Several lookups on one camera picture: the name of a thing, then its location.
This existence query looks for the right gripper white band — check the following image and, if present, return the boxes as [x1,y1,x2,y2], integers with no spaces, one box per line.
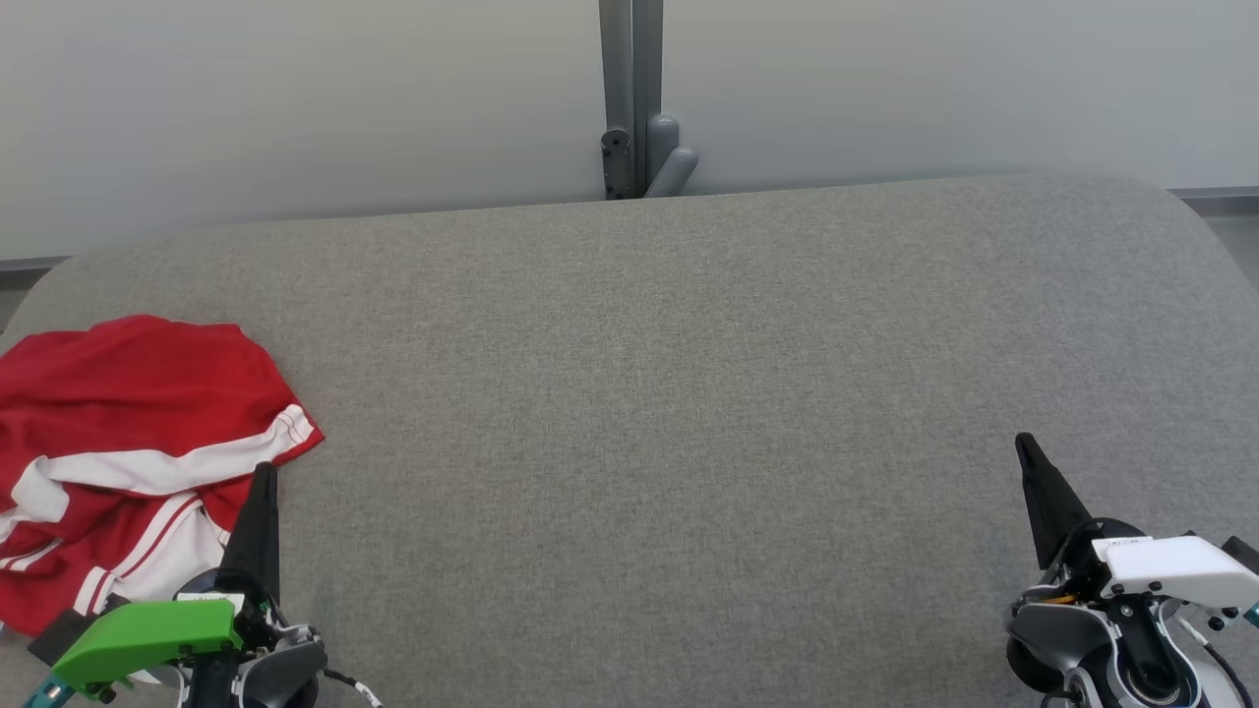
[1015,433,1259,617]

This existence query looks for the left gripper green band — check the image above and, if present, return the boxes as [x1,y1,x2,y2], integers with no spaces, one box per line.
[49,462,288,703]

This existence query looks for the red jersey with black lettering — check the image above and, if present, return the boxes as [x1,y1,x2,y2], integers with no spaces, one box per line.
[0,487,242,638]

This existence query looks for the red shorts with white stripe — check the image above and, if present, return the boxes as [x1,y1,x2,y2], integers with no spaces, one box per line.
[0,315,326,532]

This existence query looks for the grey fabric sofa cushion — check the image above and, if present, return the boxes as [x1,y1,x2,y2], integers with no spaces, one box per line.
[0,175,1259,708]

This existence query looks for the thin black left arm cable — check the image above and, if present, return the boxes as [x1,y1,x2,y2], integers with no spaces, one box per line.
[323,669,385,708]

